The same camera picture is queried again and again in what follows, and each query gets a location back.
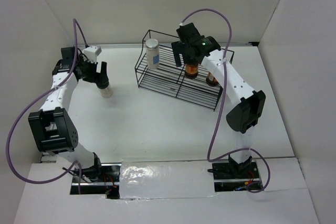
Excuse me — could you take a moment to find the aluminium frame rail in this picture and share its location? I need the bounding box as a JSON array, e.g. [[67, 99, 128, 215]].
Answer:
[[39, 41, 259, 163]]

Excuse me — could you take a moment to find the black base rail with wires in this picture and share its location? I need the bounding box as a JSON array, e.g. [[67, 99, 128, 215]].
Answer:
[[70, 161, 263, 200]]

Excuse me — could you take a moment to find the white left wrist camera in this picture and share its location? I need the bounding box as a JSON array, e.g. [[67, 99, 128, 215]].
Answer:
[[82, 46, 102, 64]]

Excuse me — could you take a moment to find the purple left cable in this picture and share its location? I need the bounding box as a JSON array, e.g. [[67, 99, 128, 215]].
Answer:
[[5, 18, 90, 196]]

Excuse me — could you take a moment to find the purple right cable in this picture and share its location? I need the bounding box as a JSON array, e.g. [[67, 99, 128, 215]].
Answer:
[[181, 8, 271, 194]]

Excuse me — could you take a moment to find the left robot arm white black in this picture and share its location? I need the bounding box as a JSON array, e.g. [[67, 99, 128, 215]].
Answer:
[[28, 46, 113, 182]]

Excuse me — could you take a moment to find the red lid sauce jar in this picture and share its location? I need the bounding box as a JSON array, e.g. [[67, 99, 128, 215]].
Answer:
[[206, 72, 218, 87], [184, 63, 198, 79]]

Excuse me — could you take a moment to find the black wire rack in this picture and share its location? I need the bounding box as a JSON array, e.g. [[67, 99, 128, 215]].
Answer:
[[134, 29, 223, 111]]

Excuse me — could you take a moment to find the clear jar white beads silver lid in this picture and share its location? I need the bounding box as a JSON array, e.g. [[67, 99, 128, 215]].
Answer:
[[145, 38, 160, 69]]

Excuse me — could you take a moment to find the clear jar black lid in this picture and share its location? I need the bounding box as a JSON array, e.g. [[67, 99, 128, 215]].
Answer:
[[97, 82, 113, 98]]

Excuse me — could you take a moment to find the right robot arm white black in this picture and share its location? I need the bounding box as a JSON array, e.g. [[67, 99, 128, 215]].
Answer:
[[171, 23, 266, 178]]

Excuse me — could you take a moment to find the purple cable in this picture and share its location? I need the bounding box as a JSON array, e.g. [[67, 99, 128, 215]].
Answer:
[[181, 8, 271, 194], [5, 18, 90, 196]]

